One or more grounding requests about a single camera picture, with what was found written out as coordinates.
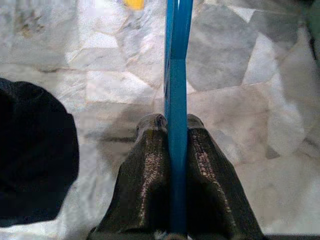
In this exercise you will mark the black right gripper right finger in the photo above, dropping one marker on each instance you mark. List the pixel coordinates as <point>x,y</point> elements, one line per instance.
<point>212,195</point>

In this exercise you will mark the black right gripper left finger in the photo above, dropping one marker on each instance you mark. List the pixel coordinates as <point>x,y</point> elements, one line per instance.
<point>145,187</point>

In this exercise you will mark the blue plastic hanger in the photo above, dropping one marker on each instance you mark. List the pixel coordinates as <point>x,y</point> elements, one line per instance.
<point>177,150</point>

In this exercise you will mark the navy garment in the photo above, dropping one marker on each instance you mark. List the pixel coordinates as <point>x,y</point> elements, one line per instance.
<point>35,150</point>

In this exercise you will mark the yellow shirt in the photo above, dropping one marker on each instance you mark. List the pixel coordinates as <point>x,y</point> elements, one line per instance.
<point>133,3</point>

